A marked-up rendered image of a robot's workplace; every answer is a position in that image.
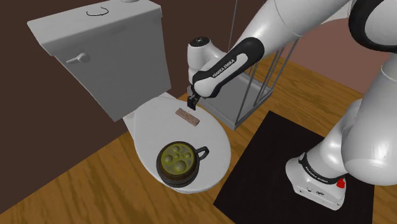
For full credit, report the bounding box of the dark mug with green liquid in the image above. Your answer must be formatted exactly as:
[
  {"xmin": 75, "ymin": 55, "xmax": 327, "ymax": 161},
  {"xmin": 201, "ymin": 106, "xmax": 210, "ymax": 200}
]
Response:
[{"xmin": 156, "ymin": 141, "xmax": 210, "ymax": 188}]

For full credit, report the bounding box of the brown rectangular bar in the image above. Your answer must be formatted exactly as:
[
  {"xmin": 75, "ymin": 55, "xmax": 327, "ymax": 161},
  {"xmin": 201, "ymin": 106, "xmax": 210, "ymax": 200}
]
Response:
[{"xmin": 175, "ymin": 107, "xmax": 200, "ymax": 127}]

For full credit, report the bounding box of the black robot stand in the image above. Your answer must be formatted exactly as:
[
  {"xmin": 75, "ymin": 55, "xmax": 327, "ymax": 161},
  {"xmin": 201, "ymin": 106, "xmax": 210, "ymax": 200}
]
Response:
[{"xmin": 212, "ymin": 110, "xmax": 377, "ymax": 224}]

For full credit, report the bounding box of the white toilet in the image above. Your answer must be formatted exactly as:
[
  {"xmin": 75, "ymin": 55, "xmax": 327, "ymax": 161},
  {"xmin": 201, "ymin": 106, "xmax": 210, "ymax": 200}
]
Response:
[{"xmin": 27, "ymin": 0, "xmax": 232, "ymax": 195}]

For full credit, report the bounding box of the grey wire frame stand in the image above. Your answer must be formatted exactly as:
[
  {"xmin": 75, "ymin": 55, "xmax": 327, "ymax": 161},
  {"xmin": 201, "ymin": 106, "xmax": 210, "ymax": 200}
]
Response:
[{"xmin": 186, "ymin": 0, "xmax": 300, "ymax": 131}]

